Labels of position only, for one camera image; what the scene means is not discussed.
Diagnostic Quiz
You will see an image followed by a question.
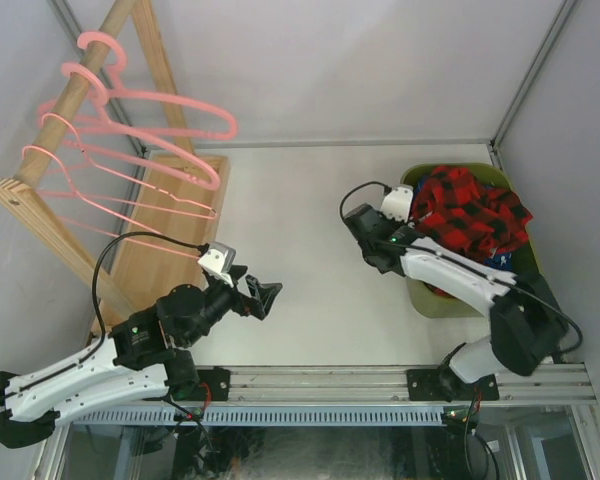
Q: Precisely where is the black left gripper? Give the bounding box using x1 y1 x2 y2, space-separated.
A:
182 265 281 346

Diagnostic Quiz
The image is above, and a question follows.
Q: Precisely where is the pink wire hanger grey shirt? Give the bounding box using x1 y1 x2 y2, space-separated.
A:
19 144 204 259

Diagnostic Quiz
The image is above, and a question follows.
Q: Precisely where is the red plaid shirt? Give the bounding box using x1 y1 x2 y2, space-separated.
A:
410 164 534 299

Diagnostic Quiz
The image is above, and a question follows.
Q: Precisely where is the pink plastic hanger blue shirt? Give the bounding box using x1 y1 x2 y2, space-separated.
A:
59 60 220 190

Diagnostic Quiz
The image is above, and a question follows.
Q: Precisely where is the blue plaid shirt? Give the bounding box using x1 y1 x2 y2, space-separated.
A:
414 179 516 271

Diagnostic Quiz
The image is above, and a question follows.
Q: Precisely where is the pink plastic hanger red shirt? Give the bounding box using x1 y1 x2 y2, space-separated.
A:
61 31 238 141

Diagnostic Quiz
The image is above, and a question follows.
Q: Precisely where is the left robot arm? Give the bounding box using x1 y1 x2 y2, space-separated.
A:
0 266 283 449

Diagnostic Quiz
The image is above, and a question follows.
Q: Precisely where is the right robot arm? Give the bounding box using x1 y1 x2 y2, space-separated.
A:
341 204 569 401

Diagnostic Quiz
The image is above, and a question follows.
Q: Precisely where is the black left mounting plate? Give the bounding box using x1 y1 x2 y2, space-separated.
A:
173 366 231 402

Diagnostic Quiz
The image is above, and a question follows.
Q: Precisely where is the black mounting plate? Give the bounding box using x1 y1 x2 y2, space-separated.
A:
406 368 500 402
173 366 231 402

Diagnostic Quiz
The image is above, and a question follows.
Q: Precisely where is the wooden clothes rack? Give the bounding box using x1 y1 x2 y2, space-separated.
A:
0 1 230 339

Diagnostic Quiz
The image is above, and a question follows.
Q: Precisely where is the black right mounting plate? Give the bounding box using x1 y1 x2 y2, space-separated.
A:
406 368 500 402

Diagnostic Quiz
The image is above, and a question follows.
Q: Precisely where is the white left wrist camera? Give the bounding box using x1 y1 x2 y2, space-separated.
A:
198 242 236 288

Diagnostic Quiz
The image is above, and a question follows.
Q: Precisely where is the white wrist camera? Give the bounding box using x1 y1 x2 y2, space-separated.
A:
198 242 236 288
380 185 414 223

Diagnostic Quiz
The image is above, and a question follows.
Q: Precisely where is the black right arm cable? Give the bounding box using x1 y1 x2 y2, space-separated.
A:
339 181 585 359

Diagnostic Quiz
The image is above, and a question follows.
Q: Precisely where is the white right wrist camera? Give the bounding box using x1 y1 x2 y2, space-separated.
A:
380 185 414 223

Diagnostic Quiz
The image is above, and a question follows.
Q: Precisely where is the grey slotted cable duct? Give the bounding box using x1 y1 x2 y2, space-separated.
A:
74 405 445 427

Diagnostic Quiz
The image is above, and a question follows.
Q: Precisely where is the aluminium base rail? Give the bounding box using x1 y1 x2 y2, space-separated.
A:
223 364 597 407

